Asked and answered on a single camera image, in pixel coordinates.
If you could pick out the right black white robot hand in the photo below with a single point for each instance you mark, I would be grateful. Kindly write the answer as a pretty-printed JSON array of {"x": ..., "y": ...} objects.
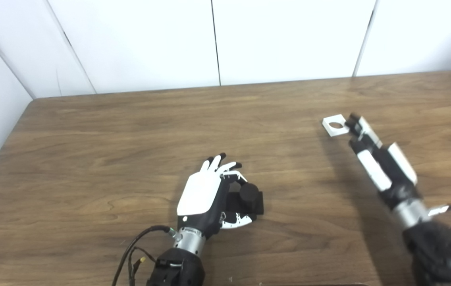
[{"x": 392, "y": 171}]

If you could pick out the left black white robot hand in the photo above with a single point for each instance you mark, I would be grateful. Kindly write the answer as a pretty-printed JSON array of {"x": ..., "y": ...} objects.
[{"x": 199, "y": 194}]

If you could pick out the black peg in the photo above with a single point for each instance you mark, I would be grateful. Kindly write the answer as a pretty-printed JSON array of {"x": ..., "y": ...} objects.
[{"x": 249, "y": 196}]

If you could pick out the white square piece with hole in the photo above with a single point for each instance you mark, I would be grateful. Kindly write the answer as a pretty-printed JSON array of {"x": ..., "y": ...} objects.
[{"x": 330, "y": 130}]

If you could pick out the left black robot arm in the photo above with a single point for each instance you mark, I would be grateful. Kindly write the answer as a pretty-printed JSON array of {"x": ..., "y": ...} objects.
[{"x": 178, "y": 268}]

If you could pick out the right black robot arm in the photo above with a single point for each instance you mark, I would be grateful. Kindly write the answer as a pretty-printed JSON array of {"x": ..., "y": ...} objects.
[{"x": 436, "y": 250}]

